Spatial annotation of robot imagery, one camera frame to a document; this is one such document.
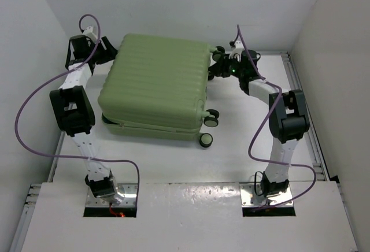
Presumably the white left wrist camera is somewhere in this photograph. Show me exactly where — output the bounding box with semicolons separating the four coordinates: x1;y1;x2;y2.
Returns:
82;25;98;43

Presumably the green hard-shell suitcase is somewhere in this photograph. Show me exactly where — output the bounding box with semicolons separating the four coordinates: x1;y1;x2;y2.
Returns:
98;34;220;148

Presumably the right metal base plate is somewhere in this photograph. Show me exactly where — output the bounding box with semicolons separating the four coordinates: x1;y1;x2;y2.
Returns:
239;183;294;208

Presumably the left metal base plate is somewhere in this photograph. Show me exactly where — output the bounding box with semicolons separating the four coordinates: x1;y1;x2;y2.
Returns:
85;183;138;207

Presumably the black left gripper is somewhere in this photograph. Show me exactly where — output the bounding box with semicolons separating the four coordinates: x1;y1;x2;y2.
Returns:
88;36;121;65

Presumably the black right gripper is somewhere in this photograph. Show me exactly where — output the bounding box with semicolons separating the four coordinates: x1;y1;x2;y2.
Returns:
208;53;244;79

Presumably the metal base plate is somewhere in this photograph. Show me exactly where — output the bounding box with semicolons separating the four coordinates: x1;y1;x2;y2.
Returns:
85;183;138;207
239;183;294;208

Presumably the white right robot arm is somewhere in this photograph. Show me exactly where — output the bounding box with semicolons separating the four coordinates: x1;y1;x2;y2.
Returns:
209;49;310;198

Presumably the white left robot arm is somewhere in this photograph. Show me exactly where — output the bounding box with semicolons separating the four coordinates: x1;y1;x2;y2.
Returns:
49;29;124;205

